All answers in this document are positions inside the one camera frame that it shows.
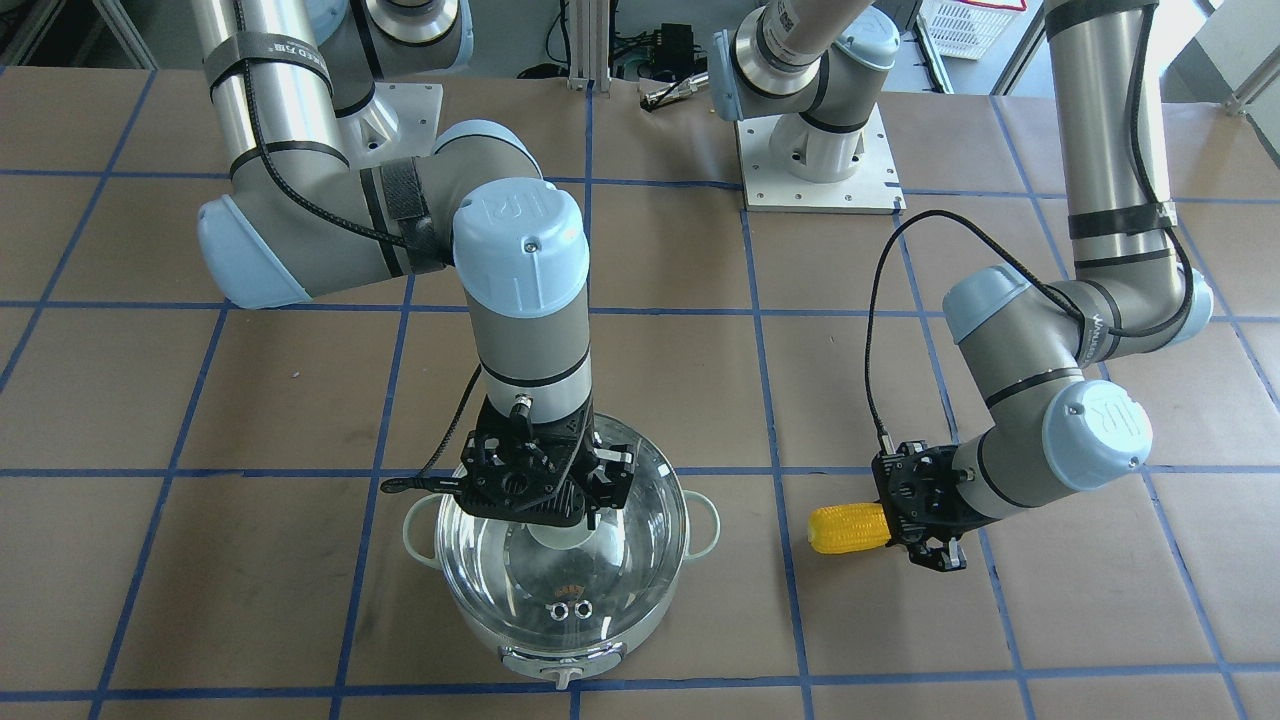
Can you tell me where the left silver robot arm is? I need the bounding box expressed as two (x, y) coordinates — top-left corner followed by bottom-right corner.
(708, 1), (1213, 571)

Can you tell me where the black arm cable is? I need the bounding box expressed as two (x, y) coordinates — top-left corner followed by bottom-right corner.
(233, 0), (521, 495)
(867, 0), (1196, 456)

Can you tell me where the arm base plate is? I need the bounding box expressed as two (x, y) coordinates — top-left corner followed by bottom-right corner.
(337, 82), (444, 169)
(735, 106), (906, 214)

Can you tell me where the yellow corn cob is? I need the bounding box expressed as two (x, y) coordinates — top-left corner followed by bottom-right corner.
(806, 502), (892, 555)

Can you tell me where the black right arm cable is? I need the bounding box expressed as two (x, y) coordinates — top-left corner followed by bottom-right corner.
(233, 0), (521, 495)

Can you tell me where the white cooking pot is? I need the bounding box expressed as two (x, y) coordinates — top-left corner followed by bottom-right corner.
(403, 413), (721, 691)

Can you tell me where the glass pot lid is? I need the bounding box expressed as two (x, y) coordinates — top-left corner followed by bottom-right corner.
(436, 413), (689, 655)

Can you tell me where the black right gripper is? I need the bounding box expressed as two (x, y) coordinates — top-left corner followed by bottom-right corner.
(461, 398), (635, 528)

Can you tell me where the white plastic basket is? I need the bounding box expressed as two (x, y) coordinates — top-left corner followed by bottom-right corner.
(919, 1), (1027, 60)

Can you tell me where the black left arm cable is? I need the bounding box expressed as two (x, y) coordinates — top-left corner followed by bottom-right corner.
(867, 0), (1196, 456)

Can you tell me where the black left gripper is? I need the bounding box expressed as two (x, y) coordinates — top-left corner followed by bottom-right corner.
(872, 441), (969, 571)

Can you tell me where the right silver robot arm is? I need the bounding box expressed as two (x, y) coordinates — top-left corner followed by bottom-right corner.
(193, 1), (634, 529)

